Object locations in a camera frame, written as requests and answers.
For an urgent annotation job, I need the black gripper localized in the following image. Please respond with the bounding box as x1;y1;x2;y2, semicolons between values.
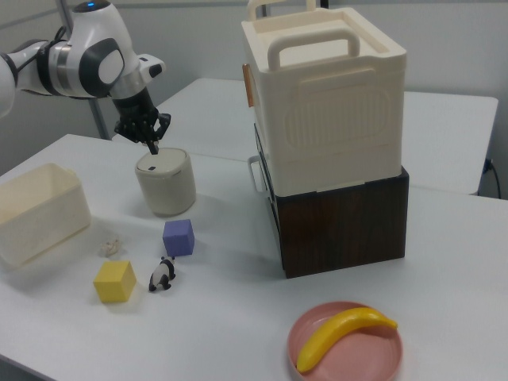
111;87;173;154

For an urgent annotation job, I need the small cream trash can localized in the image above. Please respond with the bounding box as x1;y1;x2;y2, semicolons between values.
134;147;198;217

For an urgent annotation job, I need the cream open storage bin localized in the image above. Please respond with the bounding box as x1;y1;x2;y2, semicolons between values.
0;162;92;271

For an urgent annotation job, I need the purple cube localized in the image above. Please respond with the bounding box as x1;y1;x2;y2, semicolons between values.
162;218;196;257

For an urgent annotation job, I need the crumpled white paper ball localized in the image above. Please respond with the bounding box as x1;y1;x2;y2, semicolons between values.
98;234;122;256

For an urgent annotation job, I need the panda figurine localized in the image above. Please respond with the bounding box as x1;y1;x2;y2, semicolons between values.
148;256;177;293

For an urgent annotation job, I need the yellow cube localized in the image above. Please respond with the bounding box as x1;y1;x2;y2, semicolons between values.
93;260;138;304

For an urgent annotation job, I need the cream plastic cabinet box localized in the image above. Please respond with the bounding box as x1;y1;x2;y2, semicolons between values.
241;0;409;196

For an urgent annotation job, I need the dark wood drawer box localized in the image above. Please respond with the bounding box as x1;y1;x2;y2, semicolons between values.
253;122;410;279

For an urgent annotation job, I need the yellow banana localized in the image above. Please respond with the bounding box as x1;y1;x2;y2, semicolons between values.
296;306;398;373

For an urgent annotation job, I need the pink plate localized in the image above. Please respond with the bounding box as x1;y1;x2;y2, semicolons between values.
287;301;405;381

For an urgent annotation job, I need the grey metal post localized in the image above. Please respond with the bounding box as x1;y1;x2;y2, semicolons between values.
91;97;111;140

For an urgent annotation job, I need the orange cabinet door handle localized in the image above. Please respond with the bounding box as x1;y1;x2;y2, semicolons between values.
241;63;255;109

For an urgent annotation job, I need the white drawer handle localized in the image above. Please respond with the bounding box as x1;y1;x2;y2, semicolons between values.
247;154;266;194

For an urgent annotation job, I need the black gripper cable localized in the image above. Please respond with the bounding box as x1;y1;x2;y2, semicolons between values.
37;25;69;55

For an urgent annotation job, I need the black plug with cable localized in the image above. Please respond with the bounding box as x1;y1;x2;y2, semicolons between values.
482;157;501;198

